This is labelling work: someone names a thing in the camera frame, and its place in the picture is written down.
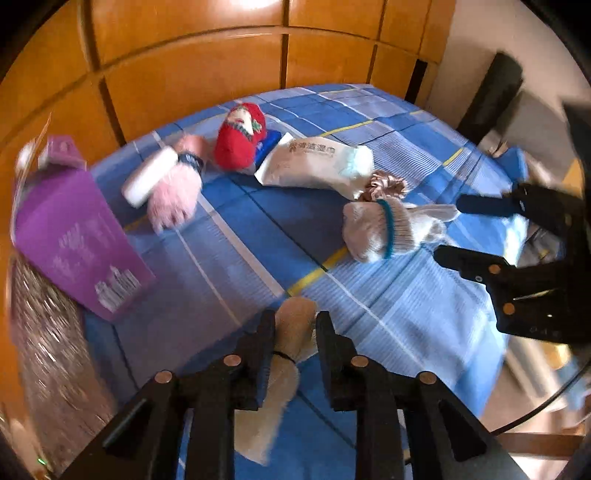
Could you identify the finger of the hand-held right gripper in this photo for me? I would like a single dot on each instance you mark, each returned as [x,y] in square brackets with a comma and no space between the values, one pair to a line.
[485,204]
[466,263]

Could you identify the clear glass container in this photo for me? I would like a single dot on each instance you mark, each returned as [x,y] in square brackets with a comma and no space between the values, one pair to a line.
[55,346]

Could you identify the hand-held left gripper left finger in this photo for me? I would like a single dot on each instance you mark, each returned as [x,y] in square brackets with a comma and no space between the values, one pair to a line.
[265,369]

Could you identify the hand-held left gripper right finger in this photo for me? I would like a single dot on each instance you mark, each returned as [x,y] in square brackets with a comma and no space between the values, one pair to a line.
[324,364]

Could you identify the wet wipes packet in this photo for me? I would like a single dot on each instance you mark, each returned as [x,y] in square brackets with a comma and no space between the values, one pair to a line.
[309,161]

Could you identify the blue plaid bedsheet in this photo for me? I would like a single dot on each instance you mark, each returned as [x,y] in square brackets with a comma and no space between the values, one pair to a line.
[231,249]

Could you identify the beige fluffy sock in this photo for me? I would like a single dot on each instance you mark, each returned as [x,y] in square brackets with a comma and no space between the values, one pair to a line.
[286,383]

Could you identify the black chair back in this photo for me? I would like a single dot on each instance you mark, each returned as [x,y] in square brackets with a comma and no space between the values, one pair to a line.
[494,92]

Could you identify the blue packet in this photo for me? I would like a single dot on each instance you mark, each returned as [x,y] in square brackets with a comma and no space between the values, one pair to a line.
[270,141]

